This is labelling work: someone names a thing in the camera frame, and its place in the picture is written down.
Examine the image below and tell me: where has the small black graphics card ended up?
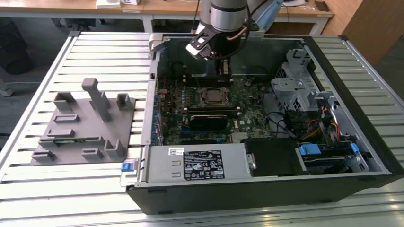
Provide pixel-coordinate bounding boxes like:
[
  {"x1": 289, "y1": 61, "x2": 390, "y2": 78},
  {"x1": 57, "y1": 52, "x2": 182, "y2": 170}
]
[{"x1": 189, "y1": 114, "x2": 229, "y2": 130}]

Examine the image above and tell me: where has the wooden cabinet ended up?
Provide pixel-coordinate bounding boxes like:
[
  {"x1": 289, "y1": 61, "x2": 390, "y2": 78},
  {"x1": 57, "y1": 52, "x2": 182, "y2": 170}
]
[{"x1": 322, "y1": 0, "x2": 404, "y2": 67}]

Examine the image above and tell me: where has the grey desk foot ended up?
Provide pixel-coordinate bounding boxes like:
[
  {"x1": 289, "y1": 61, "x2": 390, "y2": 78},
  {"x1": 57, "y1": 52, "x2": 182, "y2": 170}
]
[{"x1": 0, "y1": 79, "x2": 15, "y2": 97}]

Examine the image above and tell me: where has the grey drive bracket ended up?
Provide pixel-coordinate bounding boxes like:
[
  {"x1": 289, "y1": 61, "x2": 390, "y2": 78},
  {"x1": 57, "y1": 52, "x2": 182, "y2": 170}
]
[{"x1": 309, "y1": 91, "x2": 339, "y2": 112}]

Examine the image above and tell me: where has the green motherboard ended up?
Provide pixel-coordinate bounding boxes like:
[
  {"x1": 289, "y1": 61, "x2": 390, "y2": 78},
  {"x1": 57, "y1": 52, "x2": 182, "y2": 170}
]
[{"x1": 155, "y1": 78, "x2": 275, "y2": 145}]

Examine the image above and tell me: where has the silver-topped CPU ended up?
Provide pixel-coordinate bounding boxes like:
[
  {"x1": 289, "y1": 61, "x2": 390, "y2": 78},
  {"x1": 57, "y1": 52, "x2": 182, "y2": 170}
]
[{"x1": 205, "y1": 89, "x2": 227, "y2": 103}]

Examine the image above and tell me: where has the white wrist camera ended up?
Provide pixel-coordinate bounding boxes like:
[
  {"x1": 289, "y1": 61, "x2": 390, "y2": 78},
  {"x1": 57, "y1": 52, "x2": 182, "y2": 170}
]
[{"x1": 186, "y1": 33, "x2": 219, "y2": 61}]

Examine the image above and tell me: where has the wooden office desk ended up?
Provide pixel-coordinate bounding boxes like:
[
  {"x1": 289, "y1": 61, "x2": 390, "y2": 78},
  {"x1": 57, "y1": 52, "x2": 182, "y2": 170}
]
[
  {"x1": 142, "y1": 0, "x2": 335, "y2": 36},
  {"x1": 0, "y1": 0, "x2": 150, "y2": 20}
]

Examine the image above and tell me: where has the metal drive cage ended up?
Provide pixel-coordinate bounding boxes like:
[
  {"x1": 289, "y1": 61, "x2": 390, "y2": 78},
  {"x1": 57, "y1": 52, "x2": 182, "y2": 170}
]
[{"x1": 271, "y1": 42, "x2": 321, "y2": 112}]

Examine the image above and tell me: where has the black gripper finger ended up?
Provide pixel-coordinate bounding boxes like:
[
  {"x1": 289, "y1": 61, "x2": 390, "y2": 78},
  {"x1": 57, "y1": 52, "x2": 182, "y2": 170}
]
[{"x1": 217, "y1": 58, "x2": 234, "y2": 84}]

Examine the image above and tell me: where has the blue disk carrier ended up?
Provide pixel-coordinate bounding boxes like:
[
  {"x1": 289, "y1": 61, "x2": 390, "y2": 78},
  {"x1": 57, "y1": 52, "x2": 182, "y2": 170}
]
[{"x1": 297, "y1": 142, "x2": 361, "y2": 158}]

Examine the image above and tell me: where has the grey parts rack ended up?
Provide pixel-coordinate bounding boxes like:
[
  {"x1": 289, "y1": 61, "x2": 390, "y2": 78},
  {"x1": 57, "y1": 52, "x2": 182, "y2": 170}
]
[{"x1": 30, "y1": 78, "x2": 138, "y2": 166}]

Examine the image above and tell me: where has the metal socket cover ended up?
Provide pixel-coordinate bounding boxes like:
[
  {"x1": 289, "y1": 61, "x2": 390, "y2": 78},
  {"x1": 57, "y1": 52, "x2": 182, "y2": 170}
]
[{"x1": 199, "y1": 87, "x2": 233, "y2": 106}]

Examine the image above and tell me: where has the grey power supply unit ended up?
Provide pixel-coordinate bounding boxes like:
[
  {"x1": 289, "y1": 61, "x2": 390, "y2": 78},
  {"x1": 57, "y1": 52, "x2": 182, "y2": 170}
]
[{"x1": 147, "y1": 143, "x2": 254, "y2": 184}]

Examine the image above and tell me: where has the black RAM slot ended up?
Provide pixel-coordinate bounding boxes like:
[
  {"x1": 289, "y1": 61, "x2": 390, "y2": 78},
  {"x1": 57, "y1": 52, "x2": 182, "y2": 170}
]
[
  {"x1": 189, "y1": 105, "x2": 238, "y2": 111},
  {"x1": 186, "y1": 80, "x2": 222, "y2": 87},
  {"x1": 189, "y1": 109, "x2": 238, "y2": 115},
  {"x1": 186, "y1": 75, "x2": 219, "y2": 82}
]

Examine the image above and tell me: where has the blue case latch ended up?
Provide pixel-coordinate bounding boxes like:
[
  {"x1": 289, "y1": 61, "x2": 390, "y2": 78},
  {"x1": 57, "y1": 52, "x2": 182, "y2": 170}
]
[{"x1": 122, "y1": 159, "x2": 137, "y2": 172}]

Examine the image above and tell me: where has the black rear fan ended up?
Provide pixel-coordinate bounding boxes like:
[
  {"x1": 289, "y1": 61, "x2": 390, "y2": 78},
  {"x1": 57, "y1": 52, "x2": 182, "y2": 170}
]
[{"x1": 170, "y1": 61, "x2": 186, "y2": 80}]

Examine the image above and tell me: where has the black open PC case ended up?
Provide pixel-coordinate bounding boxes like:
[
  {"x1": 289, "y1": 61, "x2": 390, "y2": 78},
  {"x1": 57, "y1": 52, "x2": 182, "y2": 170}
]
[{"x1": 126, "y1": 33, "x2": 404, "y2": 215}]

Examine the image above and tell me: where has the green RAM stick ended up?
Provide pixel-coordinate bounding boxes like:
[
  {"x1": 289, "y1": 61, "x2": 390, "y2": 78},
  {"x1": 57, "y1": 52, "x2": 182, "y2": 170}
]
[{"x1": 54, "y1": 138, "x2": 102, "y2": 144}]

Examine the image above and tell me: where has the coloured power wire bundle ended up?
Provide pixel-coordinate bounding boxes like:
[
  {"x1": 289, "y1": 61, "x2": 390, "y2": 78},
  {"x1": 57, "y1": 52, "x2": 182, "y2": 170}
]
[{"x1": 305, "y1": 106, "x2": 345, "y2": 142}]

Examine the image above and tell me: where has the black round bin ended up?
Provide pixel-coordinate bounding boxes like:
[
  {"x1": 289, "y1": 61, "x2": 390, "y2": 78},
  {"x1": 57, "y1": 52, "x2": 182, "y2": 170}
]
[{"x1": 0, "y1": 18, "x2": 35, "y2": 75}]

